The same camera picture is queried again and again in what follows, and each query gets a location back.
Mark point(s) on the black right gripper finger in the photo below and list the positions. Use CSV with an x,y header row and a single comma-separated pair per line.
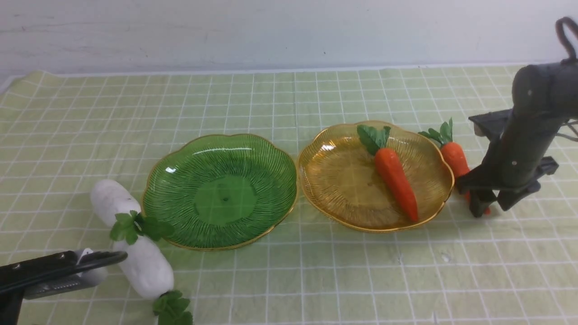
x,y
480,201
508,198

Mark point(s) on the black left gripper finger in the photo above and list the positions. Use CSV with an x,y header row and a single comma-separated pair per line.
x,y
29,273
10,306

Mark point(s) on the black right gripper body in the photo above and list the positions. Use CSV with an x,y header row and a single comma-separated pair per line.
x,y
516,156

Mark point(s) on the orange toy carrot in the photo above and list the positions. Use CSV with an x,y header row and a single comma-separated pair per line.
x,y
451,151
389,167

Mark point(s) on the white toy radish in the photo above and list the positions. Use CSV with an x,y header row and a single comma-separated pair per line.
x,y
152,277
122,213

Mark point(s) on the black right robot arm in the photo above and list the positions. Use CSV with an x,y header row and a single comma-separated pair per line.
x,y
545,97

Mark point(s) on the amber ribbed plastic plate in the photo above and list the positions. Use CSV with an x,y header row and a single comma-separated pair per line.
x,y
338,178

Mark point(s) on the green ribbed plastic plate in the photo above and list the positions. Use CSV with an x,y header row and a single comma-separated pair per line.
x,y
221,192

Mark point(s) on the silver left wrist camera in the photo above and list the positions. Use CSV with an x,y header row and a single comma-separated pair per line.
x,y
78,281

